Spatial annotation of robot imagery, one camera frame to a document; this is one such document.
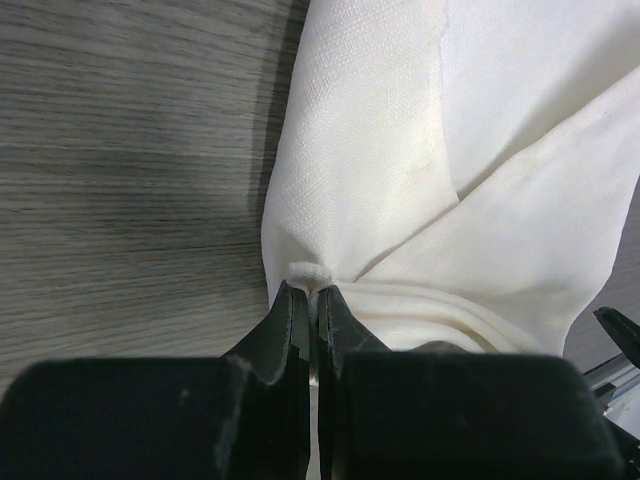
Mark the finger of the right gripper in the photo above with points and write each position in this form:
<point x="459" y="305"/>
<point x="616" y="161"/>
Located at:
<point x="622" y="330"/>

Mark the white cloth napkin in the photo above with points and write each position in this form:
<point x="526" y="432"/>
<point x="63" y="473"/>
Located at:
<point x="461" y="170"/>

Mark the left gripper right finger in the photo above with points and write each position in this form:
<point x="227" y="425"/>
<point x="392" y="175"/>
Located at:
<point x="415" y="415"/>

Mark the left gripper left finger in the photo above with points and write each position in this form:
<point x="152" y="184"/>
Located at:
<point x="242" y="415"/>

